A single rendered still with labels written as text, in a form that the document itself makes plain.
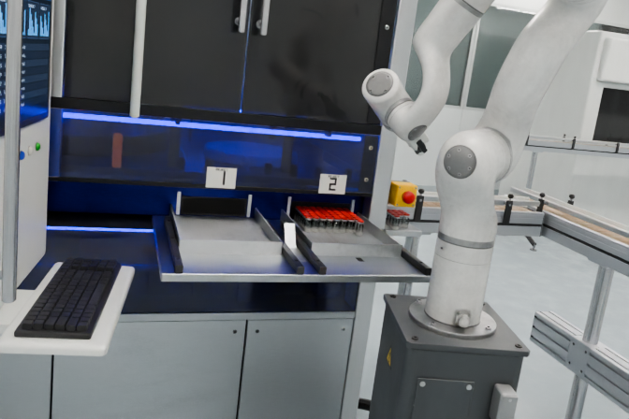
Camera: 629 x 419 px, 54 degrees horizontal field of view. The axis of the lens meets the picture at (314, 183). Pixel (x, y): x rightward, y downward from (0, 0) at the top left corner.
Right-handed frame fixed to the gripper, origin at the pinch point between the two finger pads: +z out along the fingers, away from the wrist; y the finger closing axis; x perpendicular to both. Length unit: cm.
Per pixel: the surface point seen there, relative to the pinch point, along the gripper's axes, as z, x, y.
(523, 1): 478, -243, 307
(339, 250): 5.7, 33.4, -6.9
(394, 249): 15.9, 22.3, -12.5
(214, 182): -4, 50, 30
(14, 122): -76, 55, 13
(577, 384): 99, 7, -61
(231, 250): -13, 53, 3
